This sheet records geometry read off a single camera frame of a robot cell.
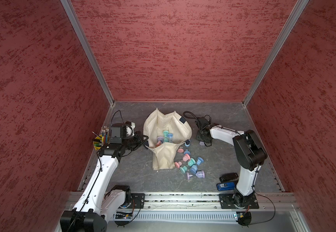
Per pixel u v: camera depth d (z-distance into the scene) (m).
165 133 1.00
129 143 0.64
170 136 0.95
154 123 0.89
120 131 0.59
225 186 0.76
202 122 0.80
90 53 0.90
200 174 0.80
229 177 0.78
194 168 0.82
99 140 0.85
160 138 0.95
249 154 0.51
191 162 0.86
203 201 0.76
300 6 0.71
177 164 0.84
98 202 0.41
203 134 0.74
